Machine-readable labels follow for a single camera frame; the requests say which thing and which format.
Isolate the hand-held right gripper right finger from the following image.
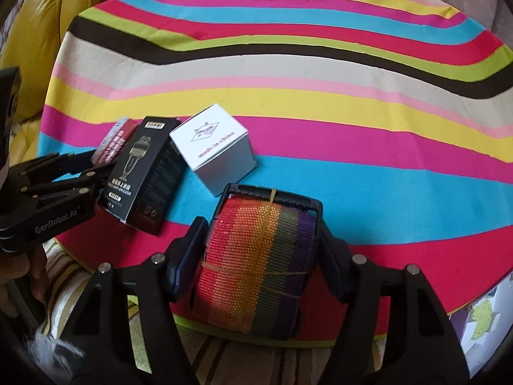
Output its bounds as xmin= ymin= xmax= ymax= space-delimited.
xmin=315 ymin=225 xmax=469 ymax=385

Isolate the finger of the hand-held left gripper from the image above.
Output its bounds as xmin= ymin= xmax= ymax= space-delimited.
xmin=10 ymin=152 xmax=99 ymax=188
xmin=22 ymin=170 xmax=104 ymax=210

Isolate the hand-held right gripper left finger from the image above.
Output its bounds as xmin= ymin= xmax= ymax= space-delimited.
xmin=60 ymin=216 xmax=210 ymax=385

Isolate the red patterned small box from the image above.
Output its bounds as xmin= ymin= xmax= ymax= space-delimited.
xmin=91 ymin=117 xmax=135 ymax=166

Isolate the purple cardboard box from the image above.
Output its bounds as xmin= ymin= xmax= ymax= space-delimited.
xmin=447 ymin=273 xmax=513 ymax=370

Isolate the round green sponge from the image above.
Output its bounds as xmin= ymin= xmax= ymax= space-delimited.
xmin=469 ymin=299 xmax=497 ymax=339

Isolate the person's left hand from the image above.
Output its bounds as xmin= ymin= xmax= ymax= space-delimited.
xmin=0 ymin=244 xmax=51 ymax=317

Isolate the black printed box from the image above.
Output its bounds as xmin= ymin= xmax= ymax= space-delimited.
xmin=98 ymin=115 xmax=191 ymax=236

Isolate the white cube box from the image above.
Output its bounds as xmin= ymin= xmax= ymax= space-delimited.
xmin=169 ymin=103 xmax=257 ymax=197

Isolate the brown striped sofa cover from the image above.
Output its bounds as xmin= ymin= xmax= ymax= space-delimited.
xmin=40 ymin=241 xmax=341 ymax=385

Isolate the yellow leather sofa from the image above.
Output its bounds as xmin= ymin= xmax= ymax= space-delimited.
xmin=0 ymin=0 xmax=109 ymax=161

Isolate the colourful striped tablecloth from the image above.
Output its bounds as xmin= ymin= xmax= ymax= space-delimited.
xmin=38 ymin=0 xmax=513 ymax=346

